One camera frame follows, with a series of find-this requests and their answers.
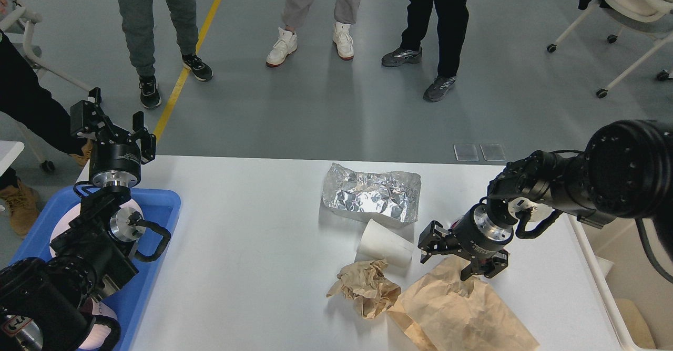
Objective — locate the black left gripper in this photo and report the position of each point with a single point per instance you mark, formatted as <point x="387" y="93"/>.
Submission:
<point x="111" y="163"/>

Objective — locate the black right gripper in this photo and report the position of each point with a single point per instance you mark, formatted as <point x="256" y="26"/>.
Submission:
<point x="480" y="236"/>

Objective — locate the large brown paper sheet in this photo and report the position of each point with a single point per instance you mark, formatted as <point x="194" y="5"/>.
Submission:
<point x="442" y="312"/>

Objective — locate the brown paper bag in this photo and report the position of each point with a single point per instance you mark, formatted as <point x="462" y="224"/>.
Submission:
<point x="635" y="323"/>

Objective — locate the pink mug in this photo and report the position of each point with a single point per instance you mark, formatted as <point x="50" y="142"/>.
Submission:
<point x="98" y="333"/>

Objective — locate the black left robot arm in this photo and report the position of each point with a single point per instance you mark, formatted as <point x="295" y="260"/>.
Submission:
<point x="42" y="302"/>

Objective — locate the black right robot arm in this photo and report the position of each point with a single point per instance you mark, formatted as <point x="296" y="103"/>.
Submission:
<point x="625" y="172"/>

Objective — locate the white paper cup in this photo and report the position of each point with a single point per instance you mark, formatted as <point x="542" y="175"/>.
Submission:
<point x="380" y="243"/>

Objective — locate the crumpled aluminium foil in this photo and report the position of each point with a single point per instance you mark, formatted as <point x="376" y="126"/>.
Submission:
<point x="391" y="199"/>

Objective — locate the blue plastic tray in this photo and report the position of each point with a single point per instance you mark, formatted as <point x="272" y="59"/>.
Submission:
<point x="159" y="206"/>

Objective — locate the person with tan boots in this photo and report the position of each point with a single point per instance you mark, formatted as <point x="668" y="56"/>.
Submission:
<point x="24" y="100"/>

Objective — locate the crumpled brown paper ball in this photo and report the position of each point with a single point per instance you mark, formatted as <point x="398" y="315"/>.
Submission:
<point x="365" y="284"/>

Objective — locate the left clear floor tile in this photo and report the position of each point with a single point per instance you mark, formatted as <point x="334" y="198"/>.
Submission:
<point x="466" y="152"/>

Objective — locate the clear floor tile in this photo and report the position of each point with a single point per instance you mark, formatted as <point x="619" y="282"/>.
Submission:
<point x="493" y="152"/>
<point x="466" y="152"/>

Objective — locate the right clear floor tile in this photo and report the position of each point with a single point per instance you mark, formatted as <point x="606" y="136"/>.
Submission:
<point x="493" y="152"/>

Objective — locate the white side table corner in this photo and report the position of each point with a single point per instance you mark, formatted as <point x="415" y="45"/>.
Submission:
<point x="10" y="150"/>

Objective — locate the white plastic bin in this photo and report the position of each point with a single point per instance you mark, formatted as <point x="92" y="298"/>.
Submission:
<point x="632" y="277"/>

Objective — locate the white rolling chair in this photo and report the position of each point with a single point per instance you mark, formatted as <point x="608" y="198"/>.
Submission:
<point x="649" y="17"/>

